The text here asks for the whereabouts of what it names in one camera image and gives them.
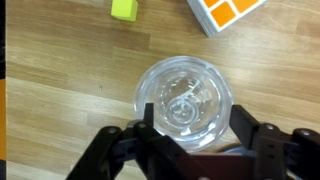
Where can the yellow-green cube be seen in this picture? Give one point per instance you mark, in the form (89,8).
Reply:
(124,9)

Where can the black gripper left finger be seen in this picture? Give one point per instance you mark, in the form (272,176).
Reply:
(133,150)

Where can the clear plastic cup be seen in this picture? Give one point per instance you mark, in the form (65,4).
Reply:
(200,144)

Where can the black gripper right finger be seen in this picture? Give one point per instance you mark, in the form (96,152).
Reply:
(283,153)

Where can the large white puzzle cube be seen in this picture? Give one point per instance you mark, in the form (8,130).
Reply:
(223,15)

